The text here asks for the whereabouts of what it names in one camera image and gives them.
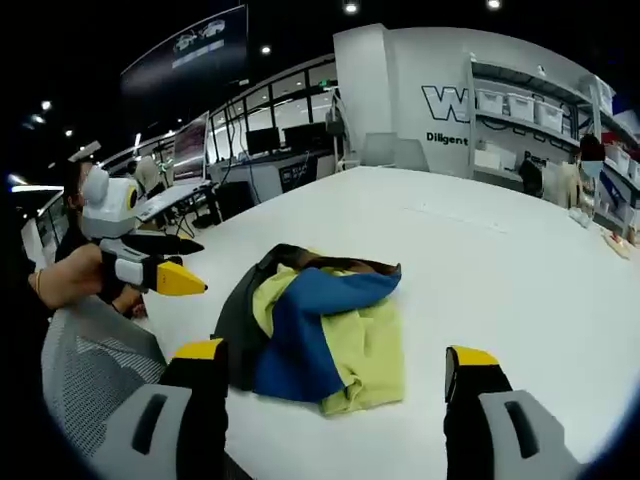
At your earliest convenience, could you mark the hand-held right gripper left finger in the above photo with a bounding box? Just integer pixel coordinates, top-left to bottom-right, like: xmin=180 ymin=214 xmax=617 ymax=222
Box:
xmin=92 ymin=338 xmax=230 ymax=480

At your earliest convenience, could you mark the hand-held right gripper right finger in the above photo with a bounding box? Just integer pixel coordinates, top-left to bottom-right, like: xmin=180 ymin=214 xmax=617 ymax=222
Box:
xmin=442 ymin=344 xmax=586 ymax=480

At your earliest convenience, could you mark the yellow blue grey garment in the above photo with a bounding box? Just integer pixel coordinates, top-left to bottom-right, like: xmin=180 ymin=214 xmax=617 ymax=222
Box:
xmin=212 ymin=243 xmax=406 ymax=416

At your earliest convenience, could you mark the person's left hand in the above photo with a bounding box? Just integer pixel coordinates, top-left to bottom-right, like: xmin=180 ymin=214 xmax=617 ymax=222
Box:
xmin=40 ymin=247 xmax=151 ymax=321

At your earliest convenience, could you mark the person's head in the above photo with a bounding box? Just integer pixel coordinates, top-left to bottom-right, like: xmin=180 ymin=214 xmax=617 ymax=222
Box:
xmin=60 ymin=160 xmax=96 ymax=214

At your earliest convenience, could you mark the white background desk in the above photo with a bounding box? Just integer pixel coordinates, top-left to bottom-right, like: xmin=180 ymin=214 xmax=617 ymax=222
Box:
xmin=134 ymin=182 xmax=221 ymax=236

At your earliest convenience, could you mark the person's black shirt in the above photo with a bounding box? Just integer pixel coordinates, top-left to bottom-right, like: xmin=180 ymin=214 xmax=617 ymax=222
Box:
xmin=52 ymin=209 xmax=104 ymax=264

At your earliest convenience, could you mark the large standing display screen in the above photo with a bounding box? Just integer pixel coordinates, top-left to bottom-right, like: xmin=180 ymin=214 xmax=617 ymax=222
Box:
xmin=172 ymin=112 xmax=211 ymax=181

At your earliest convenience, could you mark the grey mesh office chair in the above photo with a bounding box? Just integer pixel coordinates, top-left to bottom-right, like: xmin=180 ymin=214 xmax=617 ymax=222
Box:
xmin=40 ymin=297 xmax=169 ymax=461

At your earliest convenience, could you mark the grey workstation counter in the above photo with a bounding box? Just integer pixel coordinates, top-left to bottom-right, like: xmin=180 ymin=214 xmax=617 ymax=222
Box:
xmin=207 ymin=147 xmax=346 ymax=211

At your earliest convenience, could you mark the black computer monitor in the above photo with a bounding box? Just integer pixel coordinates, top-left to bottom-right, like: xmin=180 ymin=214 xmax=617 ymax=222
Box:
xmin=245 ymin=127 xmax=281 ymax=155
xmin=282 ymin=122 xmax=329 ymax=151

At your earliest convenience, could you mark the dark hanging banner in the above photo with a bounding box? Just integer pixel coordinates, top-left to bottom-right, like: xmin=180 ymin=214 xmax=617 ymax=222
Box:
xmin=119 ymin=4 xmax=250 ymax=109

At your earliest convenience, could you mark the white equipment stand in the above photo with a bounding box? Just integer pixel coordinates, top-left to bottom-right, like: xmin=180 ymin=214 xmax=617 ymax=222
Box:
xmin=327 ymin=89 xmax=359 ymax=169

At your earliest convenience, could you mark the beige folded cloth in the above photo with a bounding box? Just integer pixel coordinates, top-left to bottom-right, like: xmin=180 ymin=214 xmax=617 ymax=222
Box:
xmin=604 ymin=232 xmax=635 ymax=261

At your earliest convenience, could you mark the grey plastic chair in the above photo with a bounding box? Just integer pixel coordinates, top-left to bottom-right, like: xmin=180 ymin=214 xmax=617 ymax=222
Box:
xmin=365 ymin=132 xmax=401 ymax=169
xmin=397 ymin=137 xmax=427 ymax=172

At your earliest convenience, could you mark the row of white storage bins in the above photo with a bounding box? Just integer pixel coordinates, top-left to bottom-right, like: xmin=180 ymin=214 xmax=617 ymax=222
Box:
xmin=474 ymin=87 xmax=640 ymax=181

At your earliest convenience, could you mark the grey metal storage shelf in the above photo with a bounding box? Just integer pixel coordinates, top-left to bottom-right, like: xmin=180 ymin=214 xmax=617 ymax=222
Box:
xmin=467 ymin=52 xmax=640 ymax=241

